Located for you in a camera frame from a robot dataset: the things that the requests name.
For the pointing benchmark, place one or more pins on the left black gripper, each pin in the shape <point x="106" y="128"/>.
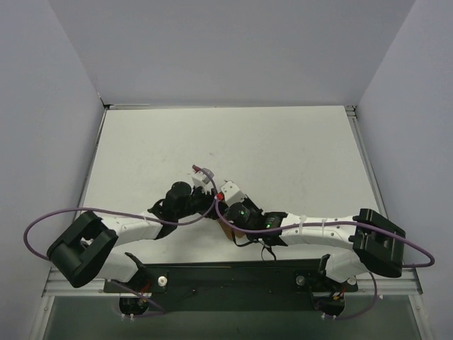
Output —
<point x="204" y="200"/>

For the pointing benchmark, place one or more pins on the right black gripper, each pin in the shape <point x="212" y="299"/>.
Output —
<point x="225" y="213"/>

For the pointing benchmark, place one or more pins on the brown cardboard box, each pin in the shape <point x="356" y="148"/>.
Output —
<point x="230" y="233"/>

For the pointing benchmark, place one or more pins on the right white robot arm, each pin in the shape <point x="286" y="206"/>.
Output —
<point x="366" y="242"/>

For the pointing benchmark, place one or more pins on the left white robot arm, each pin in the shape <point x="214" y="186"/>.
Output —
<point x="87" y="249"/>

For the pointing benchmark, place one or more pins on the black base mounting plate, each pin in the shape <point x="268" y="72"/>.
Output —
<point x="244" y="286"/>

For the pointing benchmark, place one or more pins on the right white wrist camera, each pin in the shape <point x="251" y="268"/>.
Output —
<point x="232" y="193"/>

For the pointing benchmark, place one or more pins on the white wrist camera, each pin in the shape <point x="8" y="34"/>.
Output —
<point x="203" y="179"/>
<point x="232" y="193"/>

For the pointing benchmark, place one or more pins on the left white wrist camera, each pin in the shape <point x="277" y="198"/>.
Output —
<point x="203" y="179"/>

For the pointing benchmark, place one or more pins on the aluminium frame rail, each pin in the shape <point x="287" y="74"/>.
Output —
<point x="266" y="200"/>

